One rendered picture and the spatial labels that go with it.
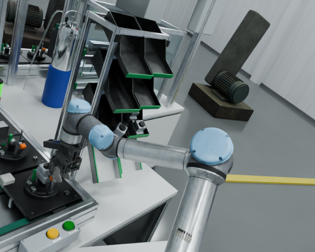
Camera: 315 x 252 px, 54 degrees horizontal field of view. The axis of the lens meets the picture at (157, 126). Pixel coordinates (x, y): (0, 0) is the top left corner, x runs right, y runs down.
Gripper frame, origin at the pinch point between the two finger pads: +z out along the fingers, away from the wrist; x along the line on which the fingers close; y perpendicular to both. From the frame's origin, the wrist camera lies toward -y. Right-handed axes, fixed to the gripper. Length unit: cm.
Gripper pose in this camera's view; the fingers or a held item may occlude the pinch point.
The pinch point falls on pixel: (55, 178)
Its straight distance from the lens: 128.4
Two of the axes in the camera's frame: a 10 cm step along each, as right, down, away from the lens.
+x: 6.0, -1.5, 7.9
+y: 7.2, 5.3, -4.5
